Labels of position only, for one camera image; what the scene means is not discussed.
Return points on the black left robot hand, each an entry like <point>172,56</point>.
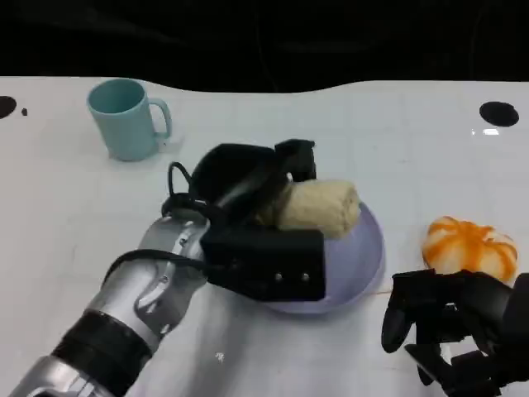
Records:
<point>231,173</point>

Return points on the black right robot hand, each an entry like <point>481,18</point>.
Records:
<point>454,306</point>

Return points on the beige towel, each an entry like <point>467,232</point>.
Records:
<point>318,207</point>

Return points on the orange and white bread roll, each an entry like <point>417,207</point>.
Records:
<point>467,248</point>

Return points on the lilac plate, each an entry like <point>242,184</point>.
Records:
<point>355,264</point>

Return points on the pale green mug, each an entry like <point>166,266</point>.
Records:
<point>122,120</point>

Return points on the black backdrop curtain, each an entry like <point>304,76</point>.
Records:
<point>264,37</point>

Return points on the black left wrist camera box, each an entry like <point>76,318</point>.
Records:
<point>264,264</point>

